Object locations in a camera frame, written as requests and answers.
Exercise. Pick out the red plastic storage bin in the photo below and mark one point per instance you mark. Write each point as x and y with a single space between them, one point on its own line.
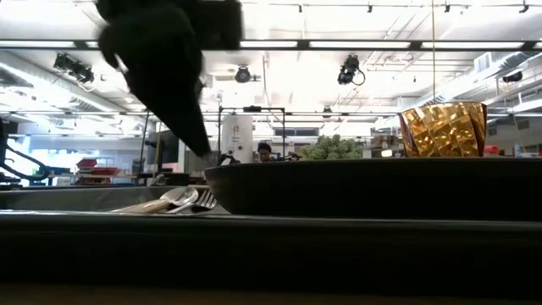
103 171
86 163

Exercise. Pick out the LED light bar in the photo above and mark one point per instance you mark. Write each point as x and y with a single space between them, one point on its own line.
381 44

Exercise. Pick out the large black bowl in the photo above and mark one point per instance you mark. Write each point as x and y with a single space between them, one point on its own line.
360 190

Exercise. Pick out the metal fork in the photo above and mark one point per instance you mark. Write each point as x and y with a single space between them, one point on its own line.
204 202

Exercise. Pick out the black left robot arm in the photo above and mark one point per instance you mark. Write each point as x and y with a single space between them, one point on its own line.
3 144

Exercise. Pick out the black rectangular serving tray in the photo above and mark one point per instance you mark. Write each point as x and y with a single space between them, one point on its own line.
271 254

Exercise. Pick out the green artificial potted plant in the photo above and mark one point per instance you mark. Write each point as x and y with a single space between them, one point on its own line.
332 148

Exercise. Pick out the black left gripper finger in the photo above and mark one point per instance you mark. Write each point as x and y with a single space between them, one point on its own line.
165 76

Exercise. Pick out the black ceiling-mounted camera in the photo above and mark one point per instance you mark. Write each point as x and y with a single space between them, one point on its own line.
349 70
512 77
74 68
242 75

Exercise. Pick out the small red object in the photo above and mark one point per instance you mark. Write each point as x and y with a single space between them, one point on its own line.
491 149

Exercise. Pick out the person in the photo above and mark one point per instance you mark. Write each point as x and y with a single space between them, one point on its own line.
264 151

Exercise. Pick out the black computer monitor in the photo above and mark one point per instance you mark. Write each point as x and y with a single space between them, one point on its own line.
158 149

